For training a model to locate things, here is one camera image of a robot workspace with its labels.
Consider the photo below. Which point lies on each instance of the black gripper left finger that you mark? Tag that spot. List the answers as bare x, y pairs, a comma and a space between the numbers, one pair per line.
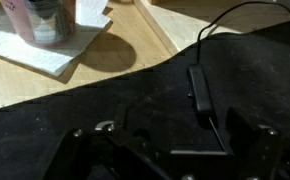
95, 156

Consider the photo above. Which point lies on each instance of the white paper towel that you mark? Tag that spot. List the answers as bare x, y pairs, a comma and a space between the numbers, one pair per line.
35, 55

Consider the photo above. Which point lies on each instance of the black inline lamp switch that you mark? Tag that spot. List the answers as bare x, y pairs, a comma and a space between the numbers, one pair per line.
201, 90

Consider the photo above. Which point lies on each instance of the pink drink can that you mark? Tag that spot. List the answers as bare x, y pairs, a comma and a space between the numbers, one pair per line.
41, 23

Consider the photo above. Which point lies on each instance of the black desk mat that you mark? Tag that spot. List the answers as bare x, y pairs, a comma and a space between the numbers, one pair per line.
151, 100

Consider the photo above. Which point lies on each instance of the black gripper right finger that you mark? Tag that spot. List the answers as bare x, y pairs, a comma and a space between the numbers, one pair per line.
271, 156

